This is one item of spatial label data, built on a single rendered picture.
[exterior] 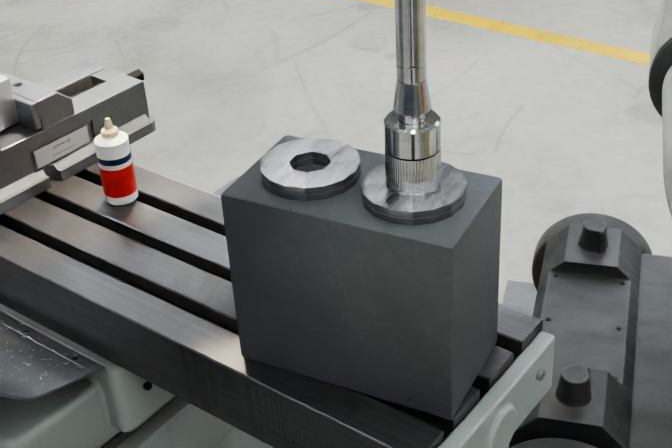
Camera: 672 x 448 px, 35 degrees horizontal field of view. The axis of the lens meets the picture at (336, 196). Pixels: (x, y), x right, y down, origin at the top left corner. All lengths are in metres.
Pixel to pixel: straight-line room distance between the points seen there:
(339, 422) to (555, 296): 0.72
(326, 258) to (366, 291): 0.04
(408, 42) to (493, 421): 0.37
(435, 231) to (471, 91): 2.68
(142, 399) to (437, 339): 0.44
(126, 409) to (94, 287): 0.15
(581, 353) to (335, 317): 0.65
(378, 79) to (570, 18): 0.85
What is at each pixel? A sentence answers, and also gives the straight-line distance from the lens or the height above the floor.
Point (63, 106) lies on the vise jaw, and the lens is 1.36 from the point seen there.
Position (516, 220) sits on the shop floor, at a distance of 2.87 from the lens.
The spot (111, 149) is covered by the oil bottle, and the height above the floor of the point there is 0.98.
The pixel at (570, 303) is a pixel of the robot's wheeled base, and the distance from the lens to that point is 1.62.
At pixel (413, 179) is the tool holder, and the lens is 0.88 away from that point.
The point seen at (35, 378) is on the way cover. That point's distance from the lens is 1.17.
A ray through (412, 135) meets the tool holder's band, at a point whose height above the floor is 1.16.
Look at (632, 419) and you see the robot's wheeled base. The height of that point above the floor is 0.57.
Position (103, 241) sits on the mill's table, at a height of 0.90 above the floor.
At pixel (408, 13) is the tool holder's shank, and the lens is 0.83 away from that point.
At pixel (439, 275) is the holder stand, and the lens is 0.87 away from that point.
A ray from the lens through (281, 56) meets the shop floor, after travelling 3.85.
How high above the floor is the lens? 1.57
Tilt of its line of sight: 32 degrees down
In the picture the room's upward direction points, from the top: 4 degrees counter-clockwise
